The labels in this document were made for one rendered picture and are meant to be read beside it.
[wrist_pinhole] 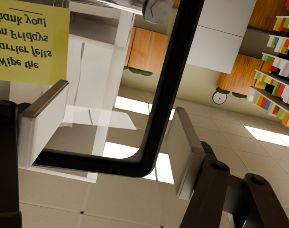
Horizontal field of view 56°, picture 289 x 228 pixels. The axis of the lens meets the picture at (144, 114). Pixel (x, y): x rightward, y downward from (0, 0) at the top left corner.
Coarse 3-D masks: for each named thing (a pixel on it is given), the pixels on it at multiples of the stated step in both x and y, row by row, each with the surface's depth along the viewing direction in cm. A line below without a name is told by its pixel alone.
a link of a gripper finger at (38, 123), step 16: (64, 80) 19; (48, 96) 16; (64, 96) 19; (32, 112) 13; (48, 112) 15; (64, 112) 20; (32, 128) 13; (48, 128) 16; (32, 144) 13; (32, 160) 14
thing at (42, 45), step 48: (0, 0) 24; (48, 0) 25; (96, 0) 25; (144, 0) 26; (0, 48) 26; (48, 48) 26; (96, 48) 27; (144, 48) 28; (0, 96) 27; (96, 96) 29; (144, 96) 29; (48, 144) 30; (96, 144) 31
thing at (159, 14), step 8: (152, 0) 24; (160, 0) 25; (168, 0) 25; (152, 8) 24; (160, 8) 24; (168, 8) 25; (144, 16) 25; (152, 16) 25; (160, 16) 25; (168, 16) 25
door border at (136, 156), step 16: (176, 16) 27; (176, 32) 27; (192, 32) 28; (160, 80) 29; (160, 96) 30; (144, 144) 32; (160, 144) 32; (96, 160) 31; (112, 160) 32; (128, 160) 32; (128, 176) 33; (144, 176) 33
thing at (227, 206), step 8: (208, 152) 16; (200, 168) 14; (232, 176) 14; (232, 184) 13; (240, 184) 13; (232, 192) 13; (240, 192) 13; (224, 200) 13; (232, 200) 13; (240, 200) 13; (224, 208) 13; (232, 208) 13; (240, 208) 13; (248, 208) 13; (240, 216) 13
